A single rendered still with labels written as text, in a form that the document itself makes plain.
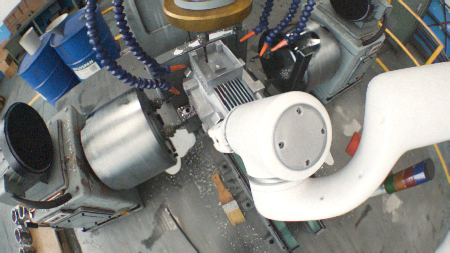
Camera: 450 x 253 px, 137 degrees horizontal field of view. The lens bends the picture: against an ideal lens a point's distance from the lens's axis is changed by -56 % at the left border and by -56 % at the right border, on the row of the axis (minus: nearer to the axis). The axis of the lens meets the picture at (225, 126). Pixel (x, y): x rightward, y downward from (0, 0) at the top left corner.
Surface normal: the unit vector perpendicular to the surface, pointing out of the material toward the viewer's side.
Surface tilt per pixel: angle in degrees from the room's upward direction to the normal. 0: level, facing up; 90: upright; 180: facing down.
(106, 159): 40
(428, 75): 35
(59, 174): 0
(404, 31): 90
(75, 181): 0
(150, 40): 90
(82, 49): 90
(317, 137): 31
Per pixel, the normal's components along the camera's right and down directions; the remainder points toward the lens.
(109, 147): 0.20, 0.00
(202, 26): -0.04, 0.91
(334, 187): -0.62, -0.78
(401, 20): -0.87, 0.47
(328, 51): 0.31, 0.23
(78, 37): 0.61, 0.71
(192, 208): -0.04, -0.42
